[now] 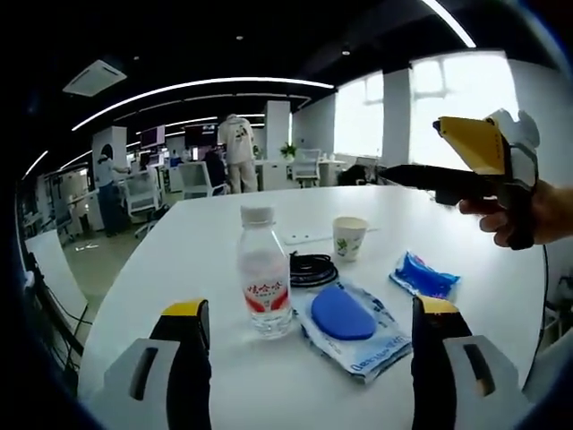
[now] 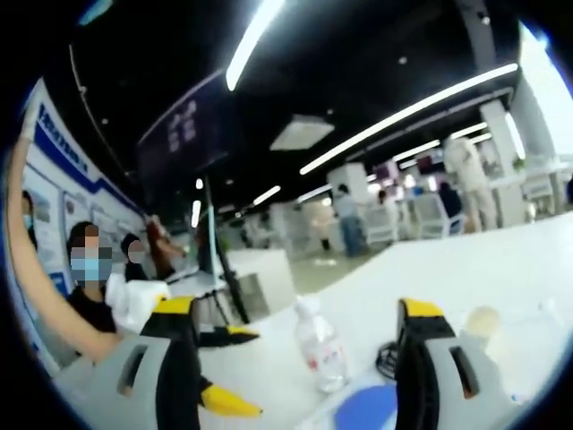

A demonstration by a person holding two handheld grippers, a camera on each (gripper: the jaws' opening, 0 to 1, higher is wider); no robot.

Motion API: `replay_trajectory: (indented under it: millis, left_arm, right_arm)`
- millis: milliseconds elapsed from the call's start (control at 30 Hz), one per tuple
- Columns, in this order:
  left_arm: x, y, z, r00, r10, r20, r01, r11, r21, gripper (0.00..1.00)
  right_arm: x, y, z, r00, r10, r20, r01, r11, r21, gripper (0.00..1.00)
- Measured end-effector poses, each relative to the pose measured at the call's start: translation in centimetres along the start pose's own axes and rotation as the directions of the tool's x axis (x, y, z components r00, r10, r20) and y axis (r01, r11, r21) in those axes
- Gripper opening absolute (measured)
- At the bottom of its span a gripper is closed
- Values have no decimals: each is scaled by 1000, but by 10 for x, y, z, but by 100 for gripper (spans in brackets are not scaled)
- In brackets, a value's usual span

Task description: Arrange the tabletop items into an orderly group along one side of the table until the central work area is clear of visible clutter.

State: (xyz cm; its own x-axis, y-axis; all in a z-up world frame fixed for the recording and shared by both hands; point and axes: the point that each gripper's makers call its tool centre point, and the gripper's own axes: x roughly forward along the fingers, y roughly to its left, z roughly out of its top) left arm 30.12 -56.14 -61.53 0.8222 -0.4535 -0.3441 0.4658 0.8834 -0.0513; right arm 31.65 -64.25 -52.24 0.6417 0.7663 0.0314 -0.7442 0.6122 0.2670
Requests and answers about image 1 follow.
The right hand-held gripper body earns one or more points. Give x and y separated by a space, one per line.
521 152

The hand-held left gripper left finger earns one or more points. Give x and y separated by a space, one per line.
183 385

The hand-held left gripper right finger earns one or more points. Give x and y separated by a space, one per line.
432 385

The small blue tissue packet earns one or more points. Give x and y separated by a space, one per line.
425 277

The wet wipes pack blue lid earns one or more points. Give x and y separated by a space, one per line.
342 318

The printed paper cup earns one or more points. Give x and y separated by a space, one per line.
349 239

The clear plastic water bottle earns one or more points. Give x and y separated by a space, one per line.
265 286

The person's right hand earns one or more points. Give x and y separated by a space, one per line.
537 215

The dark office chair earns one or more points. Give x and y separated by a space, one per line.
358 174

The white table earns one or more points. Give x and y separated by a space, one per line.
188 277

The white office chair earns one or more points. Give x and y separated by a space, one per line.
194 179
308 168
553 367
141 197

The straight ceiling light strip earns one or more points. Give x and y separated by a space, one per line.
452 22

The black equipment stand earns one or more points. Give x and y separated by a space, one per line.
53 309

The potted green plant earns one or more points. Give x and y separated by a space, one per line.
288 151

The curved ceiling light strip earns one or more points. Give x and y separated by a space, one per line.
224 82

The ceiling air conditioner unit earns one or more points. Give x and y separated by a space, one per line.
94 78

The pink wall screen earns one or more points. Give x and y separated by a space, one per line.
152 136

